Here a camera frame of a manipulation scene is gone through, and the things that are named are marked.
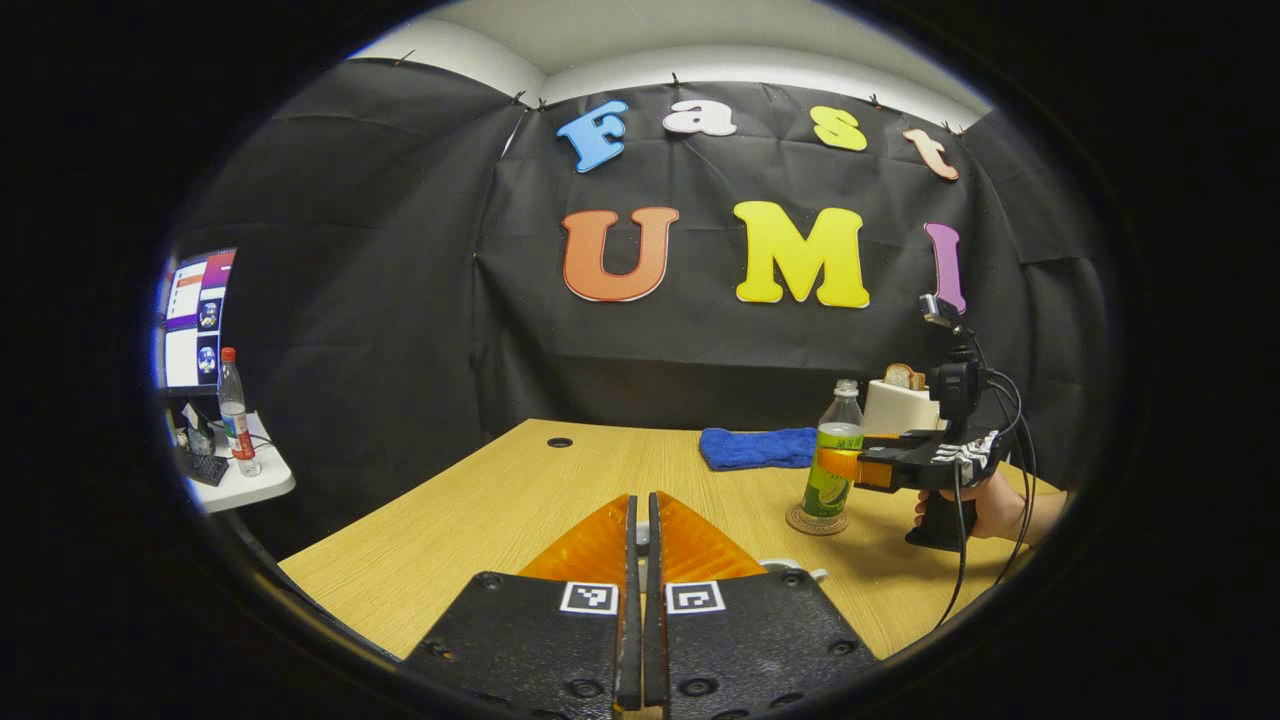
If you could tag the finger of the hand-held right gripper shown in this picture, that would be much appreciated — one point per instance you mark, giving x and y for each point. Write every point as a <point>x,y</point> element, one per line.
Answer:
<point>895,465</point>

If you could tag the computer monitor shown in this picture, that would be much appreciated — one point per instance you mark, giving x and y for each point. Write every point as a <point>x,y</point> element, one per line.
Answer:
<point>198,320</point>

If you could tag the black backdrop cloth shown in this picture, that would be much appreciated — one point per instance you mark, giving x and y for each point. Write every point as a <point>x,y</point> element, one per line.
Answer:
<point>400,300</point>

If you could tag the white teacup lid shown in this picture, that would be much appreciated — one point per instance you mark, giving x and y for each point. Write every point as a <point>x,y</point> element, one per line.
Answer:
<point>641,535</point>

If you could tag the blue towel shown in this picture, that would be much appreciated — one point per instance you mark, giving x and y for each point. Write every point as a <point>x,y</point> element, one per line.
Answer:
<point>755,448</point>

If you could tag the white toaster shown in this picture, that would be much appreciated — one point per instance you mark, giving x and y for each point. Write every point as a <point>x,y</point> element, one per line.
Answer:
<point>895,410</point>

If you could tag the black keyboard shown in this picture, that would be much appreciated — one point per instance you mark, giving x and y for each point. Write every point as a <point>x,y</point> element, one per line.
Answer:
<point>203,467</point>

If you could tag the red cap plastic bottle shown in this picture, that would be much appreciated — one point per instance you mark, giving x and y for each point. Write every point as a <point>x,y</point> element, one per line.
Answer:
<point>238,420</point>

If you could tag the toast slice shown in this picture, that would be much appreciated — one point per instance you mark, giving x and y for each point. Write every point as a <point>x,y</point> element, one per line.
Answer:
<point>903,377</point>

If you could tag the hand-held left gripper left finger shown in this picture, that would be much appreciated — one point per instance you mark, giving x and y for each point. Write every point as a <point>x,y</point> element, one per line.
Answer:
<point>545,640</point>

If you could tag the white side table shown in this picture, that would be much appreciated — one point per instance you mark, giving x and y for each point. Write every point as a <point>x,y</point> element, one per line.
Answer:
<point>255,480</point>

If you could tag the clear plastic water bottle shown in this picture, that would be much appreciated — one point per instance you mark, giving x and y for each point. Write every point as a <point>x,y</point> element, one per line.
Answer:
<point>838,425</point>

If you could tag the round brown coaster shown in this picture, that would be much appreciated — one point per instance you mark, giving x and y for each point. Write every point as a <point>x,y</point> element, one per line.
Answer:
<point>815,526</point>

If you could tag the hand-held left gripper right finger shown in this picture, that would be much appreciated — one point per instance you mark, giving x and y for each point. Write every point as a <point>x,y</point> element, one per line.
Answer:
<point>750,640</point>

